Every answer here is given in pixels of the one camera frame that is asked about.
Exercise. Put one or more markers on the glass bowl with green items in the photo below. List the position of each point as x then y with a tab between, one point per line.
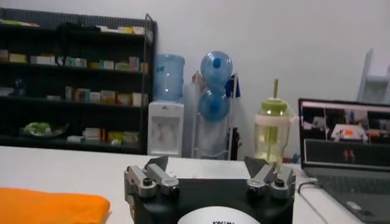
42	129

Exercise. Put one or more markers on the orange t-shirt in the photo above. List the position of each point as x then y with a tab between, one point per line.
51	207

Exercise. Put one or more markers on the white orange medicine box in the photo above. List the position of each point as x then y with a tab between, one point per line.
94	134

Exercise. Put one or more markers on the green lid drinking bottle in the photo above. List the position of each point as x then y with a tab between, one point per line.
271	137

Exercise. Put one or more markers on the black shelf unit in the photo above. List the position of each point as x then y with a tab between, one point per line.
76	106

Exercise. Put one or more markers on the red white medicine box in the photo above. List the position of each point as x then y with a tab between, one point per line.
124	99

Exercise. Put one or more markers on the blue labelled water jug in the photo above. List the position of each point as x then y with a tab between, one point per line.
169	77

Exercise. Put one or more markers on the yellow white medicine box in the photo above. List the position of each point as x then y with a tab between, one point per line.
108	97

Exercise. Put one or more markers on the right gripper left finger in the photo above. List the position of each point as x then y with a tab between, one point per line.
152	179

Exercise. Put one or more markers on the white work table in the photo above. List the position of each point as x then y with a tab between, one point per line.
76	167

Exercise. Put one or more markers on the white water dispenser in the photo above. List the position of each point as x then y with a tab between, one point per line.
166	131

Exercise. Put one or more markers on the black pole object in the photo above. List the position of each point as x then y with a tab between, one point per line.
236	143

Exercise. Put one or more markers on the grey laptop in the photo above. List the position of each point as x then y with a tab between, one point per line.
344	152

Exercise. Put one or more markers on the pink medicine box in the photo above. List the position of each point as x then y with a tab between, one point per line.
134	64

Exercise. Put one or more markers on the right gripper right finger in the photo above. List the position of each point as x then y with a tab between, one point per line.
268	181

